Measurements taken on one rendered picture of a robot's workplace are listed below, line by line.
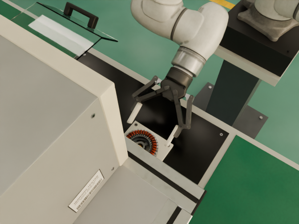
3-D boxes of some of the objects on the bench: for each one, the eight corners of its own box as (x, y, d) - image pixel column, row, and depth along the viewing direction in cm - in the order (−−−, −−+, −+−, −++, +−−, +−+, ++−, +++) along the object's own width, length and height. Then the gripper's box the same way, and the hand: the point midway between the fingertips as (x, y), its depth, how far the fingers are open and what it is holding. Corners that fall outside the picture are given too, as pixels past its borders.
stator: (135, 127, 84) (135, 121, 81) (164, 145, 81) (165, 140, 77) (114, 154, 79) (112, 149, 76) (144, 174, 76) (143, 170, 73)
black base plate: (85, 53, 105) (84, 49, 103) (228, 136, 86) (229, 133, 84) (-13, 138, 86) (-16, 135, 84) (144, 270, 66) (144, 271, 64)
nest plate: (135, 122, 86) (135, 120, 85) (173, 146, 82) (173, 144, 81) (106, 156, 80) (105, 155, 79) (145, 185, 76) (145, 183, 74)
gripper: (221, 93, 77) (184, 155, 78) (151, 57, 84) (119, 114, 85) (220, 89, 69) (180, 157, 71) (144, 50, 77) (109, 113, 78)
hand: (149, 130), depth 78 cm, fingers open, 13 cm apart
